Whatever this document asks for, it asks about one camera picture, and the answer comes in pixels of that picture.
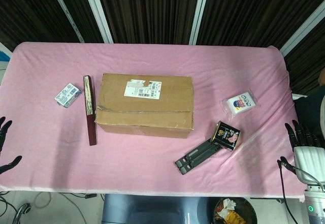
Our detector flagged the white tissue packet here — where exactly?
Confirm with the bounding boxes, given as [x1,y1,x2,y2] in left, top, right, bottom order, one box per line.
[220,89,261,120]

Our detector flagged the black right hand cable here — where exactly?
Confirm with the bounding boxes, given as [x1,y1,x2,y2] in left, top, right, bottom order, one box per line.
[278,160,298,224]

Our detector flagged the pink tablecloth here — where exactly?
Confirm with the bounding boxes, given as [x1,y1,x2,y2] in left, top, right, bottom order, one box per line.
[0,42,309,199]

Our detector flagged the small white blue carton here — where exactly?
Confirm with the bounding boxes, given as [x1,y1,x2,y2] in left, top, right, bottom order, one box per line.
[54,82,82,108]

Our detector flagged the black trash bin with litter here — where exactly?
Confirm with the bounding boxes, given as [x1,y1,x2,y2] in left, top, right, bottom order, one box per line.
[212,197,257,224]

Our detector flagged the white metal frame post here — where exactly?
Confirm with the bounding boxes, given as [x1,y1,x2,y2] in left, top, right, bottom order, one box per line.
[47,0,85,43]
[188,0,212,46]
[279,4,325,57]
[81,0,114,44]

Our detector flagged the dark pleated curtain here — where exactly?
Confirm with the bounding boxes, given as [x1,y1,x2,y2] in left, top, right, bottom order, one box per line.
[0,0,325,95]

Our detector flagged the black folding stand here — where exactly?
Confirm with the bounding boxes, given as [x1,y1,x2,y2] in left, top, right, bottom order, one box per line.
[174,140,222,176]

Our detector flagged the black floor cable with plug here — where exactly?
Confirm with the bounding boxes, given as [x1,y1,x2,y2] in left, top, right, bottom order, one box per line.
[58,193,102,201]

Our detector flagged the chrome flexible pipe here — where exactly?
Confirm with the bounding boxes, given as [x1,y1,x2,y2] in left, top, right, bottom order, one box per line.
[14,202,33,224]

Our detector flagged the black luncheon meat can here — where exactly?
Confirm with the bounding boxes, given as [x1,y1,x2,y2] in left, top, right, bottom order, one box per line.
[209,120,241,152]

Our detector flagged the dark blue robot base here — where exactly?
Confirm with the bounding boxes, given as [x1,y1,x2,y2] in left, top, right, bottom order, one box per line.
[101,194,216,224]

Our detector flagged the brown cardboard shipping box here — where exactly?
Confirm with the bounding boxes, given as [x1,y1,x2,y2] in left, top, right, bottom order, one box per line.
[94,73,195,139]

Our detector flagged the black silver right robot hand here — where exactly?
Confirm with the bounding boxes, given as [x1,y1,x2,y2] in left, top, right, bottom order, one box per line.
[276,119,325,186]

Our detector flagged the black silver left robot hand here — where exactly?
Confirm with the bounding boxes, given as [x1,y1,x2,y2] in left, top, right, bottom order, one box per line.
[0,116,23,176]

